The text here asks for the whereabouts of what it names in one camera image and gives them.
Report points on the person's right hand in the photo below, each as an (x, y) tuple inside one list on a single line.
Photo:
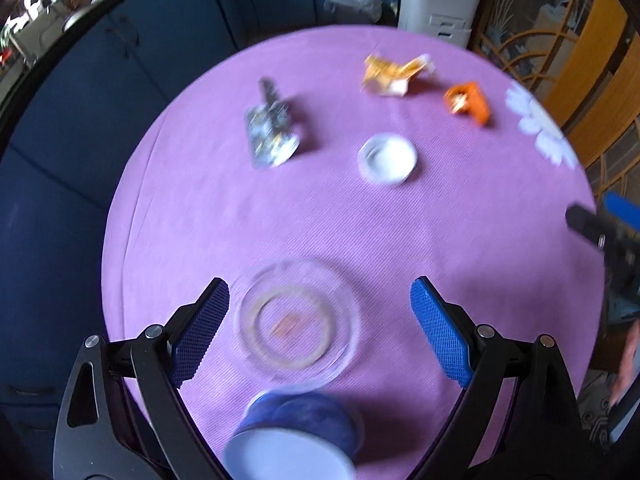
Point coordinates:
[(629, 360)]

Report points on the orange wrapper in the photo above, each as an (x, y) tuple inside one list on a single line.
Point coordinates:
[(467, 102)]

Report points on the silver foil packet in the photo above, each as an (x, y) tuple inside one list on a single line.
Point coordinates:
[(270, 127)]

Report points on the white flower-shaped mat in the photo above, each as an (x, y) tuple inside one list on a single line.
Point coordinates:
[(542, 127)]

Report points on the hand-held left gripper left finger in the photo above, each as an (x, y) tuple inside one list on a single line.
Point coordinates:
[(200, 330)]

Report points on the grey patterned cloth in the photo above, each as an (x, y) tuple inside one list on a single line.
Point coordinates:
[(595, 410)]

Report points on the wooden glass sliding door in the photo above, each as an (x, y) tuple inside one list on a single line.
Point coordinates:
[(525, 10), (605, 60)]

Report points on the blue paper cup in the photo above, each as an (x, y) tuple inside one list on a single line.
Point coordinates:
[(295, 435)]

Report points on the grey storage cabinet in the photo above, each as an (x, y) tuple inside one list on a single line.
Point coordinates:
[(440, 0)]

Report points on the white jar lid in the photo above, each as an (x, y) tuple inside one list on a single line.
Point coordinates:
[(388, 159)]

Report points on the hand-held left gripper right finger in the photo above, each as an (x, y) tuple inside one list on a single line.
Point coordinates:
[(440, 330)]

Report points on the black kitchen countertop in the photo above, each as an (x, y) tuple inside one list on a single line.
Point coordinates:
[(75, 25)]

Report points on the grey trash can with liner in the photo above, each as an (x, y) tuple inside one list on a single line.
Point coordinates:
[(352, 2)]

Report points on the purple tablecloth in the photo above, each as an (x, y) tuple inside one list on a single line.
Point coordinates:
[(300, 220)]

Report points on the clear glass ashtray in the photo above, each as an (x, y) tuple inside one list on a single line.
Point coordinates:
[(295, 325)]

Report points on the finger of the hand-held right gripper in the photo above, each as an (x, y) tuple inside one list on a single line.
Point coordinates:
[(620, 207), (585, 222)]

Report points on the yellow wrapper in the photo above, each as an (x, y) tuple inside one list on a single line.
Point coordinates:
[(395, 76)]

